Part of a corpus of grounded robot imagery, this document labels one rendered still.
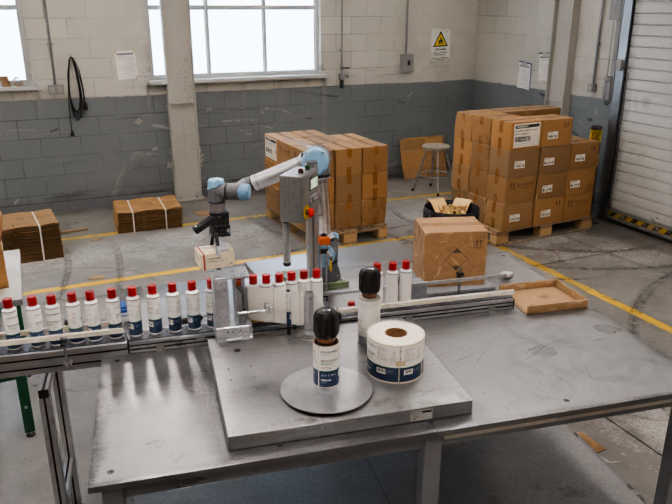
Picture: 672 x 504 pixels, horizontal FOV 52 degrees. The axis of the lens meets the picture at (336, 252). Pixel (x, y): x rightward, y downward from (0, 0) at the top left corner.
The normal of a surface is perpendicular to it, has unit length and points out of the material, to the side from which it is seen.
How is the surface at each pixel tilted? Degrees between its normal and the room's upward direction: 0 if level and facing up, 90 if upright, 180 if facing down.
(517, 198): 93
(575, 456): 1
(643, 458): 0
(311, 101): 90
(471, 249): 90
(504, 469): 0
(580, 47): 90
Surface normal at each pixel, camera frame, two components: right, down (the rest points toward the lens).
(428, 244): 0.10, 0.33
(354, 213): 0.47, 0.29
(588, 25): -0.91, 0.14
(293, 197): -0.34, 0.31
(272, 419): 0.00, -0.94
